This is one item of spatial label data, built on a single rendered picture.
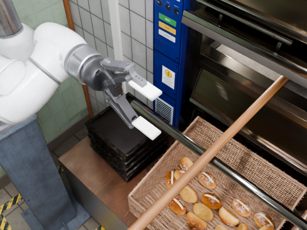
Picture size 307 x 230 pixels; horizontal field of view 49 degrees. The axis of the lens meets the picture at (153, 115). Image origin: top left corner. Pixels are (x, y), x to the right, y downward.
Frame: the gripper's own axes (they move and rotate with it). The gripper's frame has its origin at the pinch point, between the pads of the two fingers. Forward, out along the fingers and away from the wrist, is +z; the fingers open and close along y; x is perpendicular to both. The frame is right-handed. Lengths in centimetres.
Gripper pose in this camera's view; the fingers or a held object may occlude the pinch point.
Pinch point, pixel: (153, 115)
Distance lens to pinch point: 73.4
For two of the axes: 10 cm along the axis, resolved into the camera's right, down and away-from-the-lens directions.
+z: 7.2, 5.3, -4.4
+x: -6.9, 5.6, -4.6
